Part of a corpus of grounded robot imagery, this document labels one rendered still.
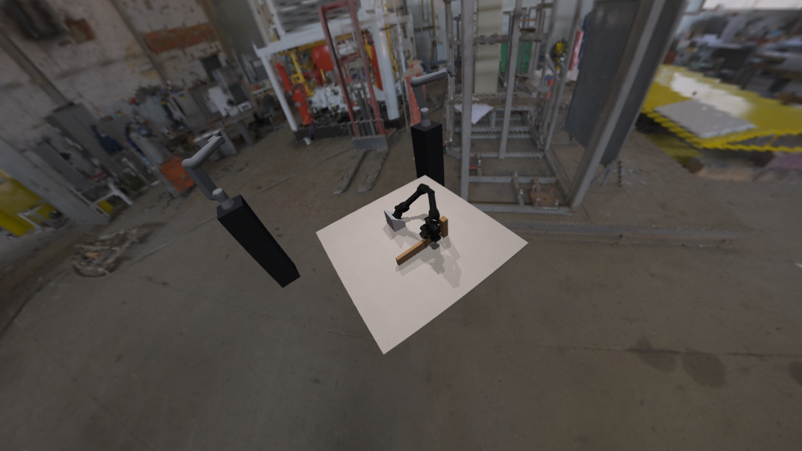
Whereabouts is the brown wooden board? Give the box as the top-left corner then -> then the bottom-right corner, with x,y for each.
395,235 -> 433,265

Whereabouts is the wooden post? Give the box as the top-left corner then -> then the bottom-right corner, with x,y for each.
439,216 -> 448,238

